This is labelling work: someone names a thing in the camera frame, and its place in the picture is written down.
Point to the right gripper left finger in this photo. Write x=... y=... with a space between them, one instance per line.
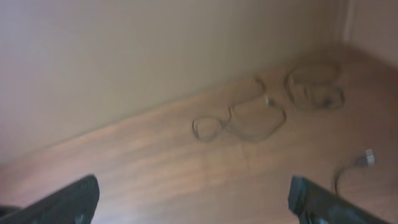
x=73 y=204

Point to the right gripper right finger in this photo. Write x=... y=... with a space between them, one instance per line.
x=312 y=203

